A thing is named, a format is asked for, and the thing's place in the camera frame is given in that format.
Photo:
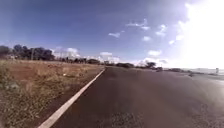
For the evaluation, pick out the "low distant bushes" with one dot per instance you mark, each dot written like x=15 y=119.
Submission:
x=146 y=65

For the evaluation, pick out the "dry grass verge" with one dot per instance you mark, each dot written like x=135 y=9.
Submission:
x=30 y=83

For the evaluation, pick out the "white painted edge line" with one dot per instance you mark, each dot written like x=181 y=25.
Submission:
x=70 y=101

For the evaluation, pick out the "row of dark trees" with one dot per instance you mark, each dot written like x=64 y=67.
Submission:
x=30 y=53

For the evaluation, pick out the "dark asphalt road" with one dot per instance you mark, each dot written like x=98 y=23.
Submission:
x=133 y=96

